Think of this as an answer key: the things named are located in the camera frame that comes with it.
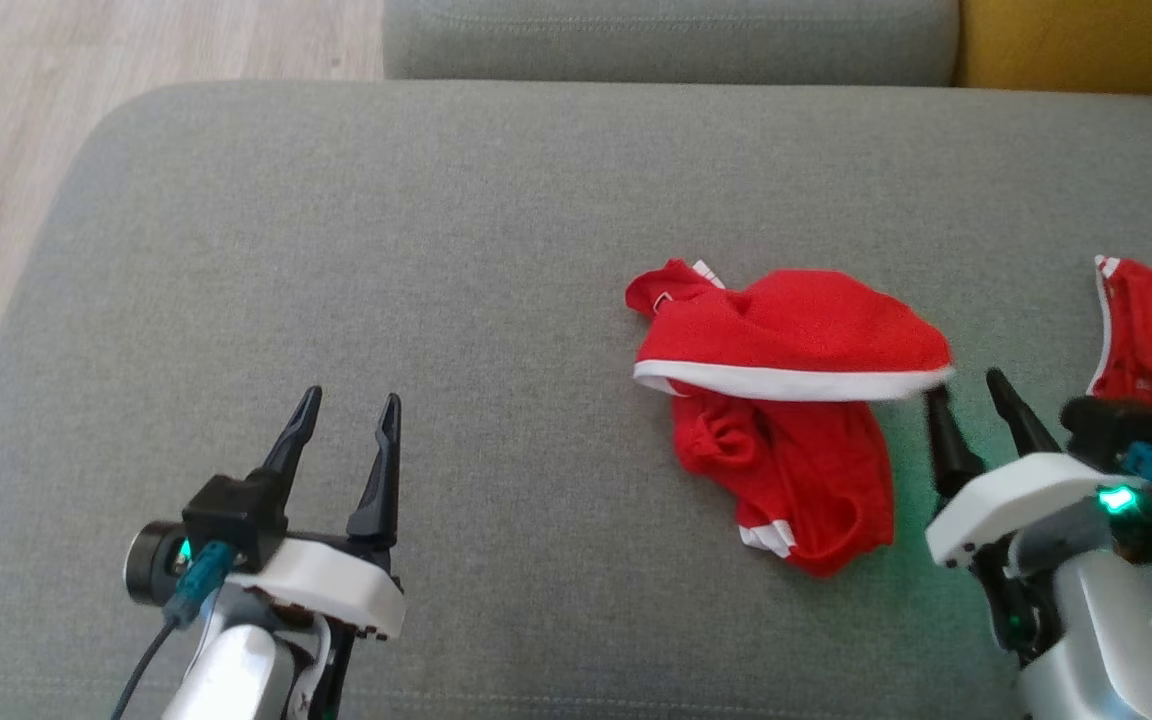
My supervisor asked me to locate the grey sofa chaise cushion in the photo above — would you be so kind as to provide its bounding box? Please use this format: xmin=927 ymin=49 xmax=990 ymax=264
xmin=0 ymin=80 xmax=1152 ymax=720

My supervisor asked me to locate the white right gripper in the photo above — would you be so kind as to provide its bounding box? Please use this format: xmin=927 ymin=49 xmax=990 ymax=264
xmin=923 ymin=368 xmax=1152 ymax=569

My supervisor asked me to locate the red shorts white waistband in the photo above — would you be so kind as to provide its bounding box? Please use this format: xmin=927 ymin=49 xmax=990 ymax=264
xmin=624 ymin=258 xmax=957 ymax=579

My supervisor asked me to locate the yellow sofa backrest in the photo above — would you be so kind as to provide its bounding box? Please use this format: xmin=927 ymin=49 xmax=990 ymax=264
xmin=956 ymin=0 xmax=1152 ymax=99

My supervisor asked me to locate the left teal-plug camera cable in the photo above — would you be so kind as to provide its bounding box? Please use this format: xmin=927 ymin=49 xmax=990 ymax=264
xmin=111 ymin=540 xmax=237 ymax=720

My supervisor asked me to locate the grey back cushion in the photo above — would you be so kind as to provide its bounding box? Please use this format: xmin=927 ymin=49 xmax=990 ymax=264
xmin=383 ymin=0 xmax=962 ymax=86

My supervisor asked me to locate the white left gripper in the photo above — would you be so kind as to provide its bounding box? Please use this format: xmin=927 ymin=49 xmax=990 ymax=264
xmin=226 ymin=386 xmax=407 ymax=641

